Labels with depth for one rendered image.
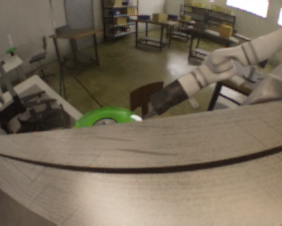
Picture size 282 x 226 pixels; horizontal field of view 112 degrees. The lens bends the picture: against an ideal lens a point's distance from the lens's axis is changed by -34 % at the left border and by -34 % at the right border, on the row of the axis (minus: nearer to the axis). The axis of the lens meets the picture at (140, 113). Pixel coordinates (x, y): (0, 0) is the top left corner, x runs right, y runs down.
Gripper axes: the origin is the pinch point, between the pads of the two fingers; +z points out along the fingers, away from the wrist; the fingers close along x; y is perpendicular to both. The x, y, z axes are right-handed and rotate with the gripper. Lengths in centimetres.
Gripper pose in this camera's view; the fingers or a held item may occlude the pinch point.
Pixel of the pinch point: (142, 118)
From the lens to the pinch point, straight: 52.9
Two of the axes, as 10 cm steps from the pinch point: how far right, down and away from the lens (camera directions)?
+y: -5.5, -5.5, -6.2
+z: -8.2, 4.9, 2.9
